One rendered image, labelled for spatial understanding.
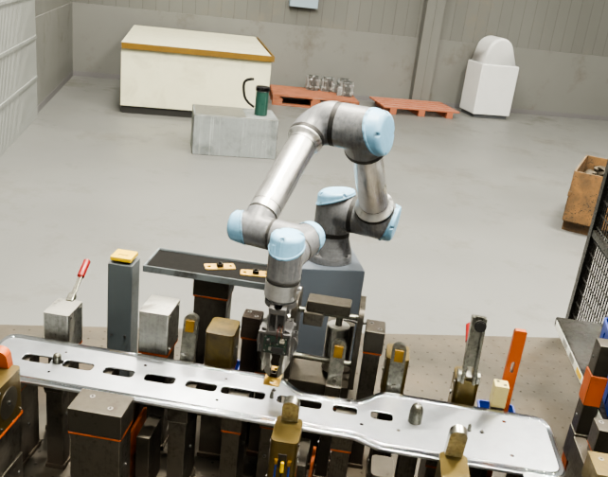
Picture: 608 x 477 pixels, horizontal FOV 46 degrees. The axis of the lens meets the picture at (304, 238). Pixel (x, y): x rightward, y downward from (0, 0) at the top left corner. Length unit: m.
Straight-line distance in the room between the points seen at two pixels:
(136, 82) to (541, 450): 8.12
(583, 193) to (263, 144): 3.25
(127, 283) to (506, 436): 1.07
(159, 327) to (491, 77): 10.51
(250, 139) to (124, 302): 5.70
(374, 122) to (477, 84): 10.21
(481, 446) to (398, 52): 10.83
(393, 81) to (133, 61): 4.81
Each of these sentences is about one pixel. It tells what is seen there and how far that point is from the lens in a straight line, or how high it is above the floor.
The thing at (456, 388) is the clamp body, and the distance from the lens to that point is 1.84.
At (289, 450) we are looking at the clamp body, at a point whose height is 1.03.
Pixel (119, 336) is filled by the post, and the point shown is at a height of 0.92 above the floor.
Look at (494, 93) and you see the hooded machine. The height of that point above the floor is 0.42.
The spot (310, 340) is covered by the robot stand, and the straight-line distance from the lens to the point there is 2.29.
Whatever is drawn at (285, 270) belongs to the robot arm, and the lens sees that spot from 1.49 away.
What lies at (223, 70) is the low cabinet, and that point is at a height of 0.64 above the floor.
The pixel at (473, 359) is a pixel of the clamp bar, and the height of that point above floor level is 1.11.
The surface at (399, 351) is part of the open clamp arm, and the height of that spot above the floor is 1.09.
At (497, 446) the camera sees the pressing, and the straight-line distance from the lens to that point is 1.73.
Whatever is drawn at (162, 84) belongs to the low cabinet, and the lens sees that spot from 9.33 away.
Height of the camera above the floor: 1.95
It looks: 21 degrees down
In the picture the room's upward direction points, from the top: 7 degrees clockwise
